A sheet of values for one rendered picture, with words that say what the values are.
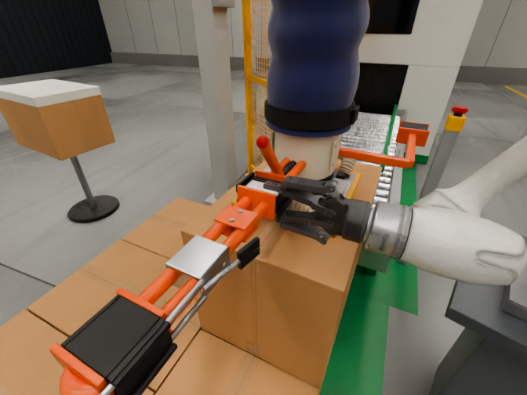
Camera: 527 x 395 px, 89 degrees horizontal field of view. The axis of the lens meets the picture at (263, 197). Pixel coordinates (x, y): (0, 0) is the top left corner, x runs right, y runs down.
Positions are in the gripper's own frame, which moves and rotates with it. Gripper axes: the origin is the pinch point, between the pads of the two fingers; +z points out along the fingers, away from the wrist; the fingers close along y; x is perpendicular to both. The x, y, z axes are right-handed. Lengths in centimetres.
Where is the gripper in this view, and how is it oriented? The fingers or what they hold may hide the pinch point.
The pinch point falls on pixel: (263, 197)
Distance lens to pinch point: 54.5
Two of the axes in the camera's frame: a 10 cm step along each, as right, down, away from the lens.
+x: 4.3, -4.9, 7.6
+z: -9.0, -2.3, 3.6
